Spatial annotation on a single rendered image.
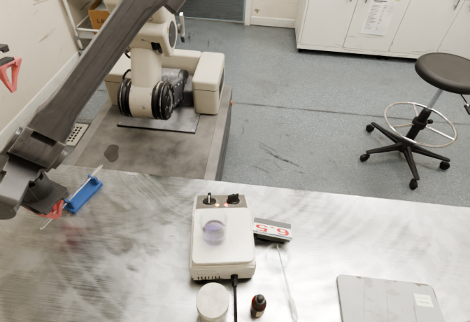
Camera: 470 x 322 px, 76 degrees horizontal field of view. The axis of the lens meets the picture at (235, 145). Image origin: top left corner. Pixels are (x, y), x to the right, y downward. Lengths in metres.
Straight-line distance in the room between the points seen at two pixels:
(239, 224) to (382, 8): 2.55
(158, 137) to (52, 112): 0.97
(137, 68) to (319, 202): 0.90
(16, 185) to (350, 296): 0.66
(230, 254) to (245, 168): 1.25
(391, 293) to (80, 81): 0.72
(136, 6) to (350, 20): 2.52
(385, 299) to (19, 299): 0.73
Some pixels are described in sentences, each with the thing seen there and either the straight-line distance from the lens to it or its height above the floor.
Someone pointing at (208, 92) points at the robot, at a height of 0.52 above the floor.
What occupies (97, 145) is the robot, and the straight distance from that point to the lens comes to 1.55.
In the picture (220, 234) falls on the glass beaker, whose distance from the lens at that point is 0.58.
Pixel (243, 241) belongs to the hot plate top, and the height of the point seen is 0.84.
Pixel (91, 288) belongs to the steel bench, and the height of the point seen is 0.75.
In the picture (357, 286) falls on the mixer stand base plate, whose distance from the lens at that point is 0.73.
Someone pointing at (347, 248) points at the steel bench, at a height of 0.75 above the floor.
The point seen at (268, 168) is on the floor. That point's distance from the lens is 1.85.
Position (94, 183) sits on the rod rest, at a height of 0.76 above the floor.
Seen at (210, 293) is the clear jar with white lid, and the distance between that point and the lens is 0.60.
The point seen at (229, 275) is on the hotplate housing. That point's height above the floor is 0.78.
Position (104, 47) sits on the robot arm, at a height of 1.15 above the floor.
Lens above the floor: 1.40
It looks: 46 degrees down
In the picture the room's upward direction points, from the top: 3 degrees clockwise
